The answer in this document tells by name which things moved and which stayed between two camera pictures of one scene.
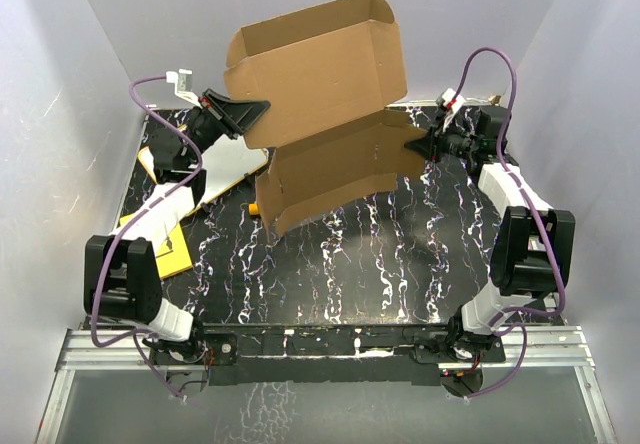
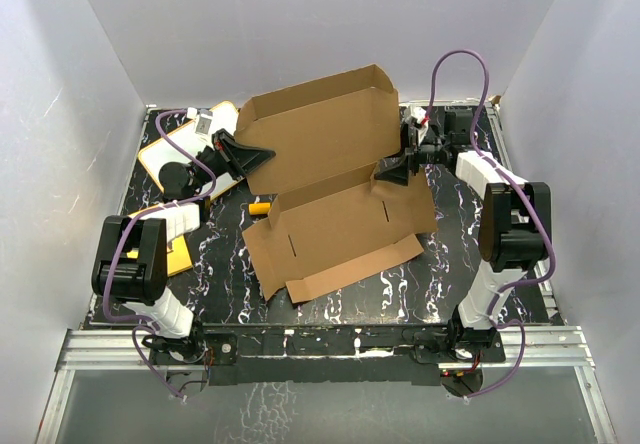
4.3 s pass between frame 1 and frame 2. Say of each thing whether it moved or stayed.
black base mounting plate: stayed
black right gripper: moved
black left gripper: moved
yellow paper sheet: stayed
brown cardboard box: moved
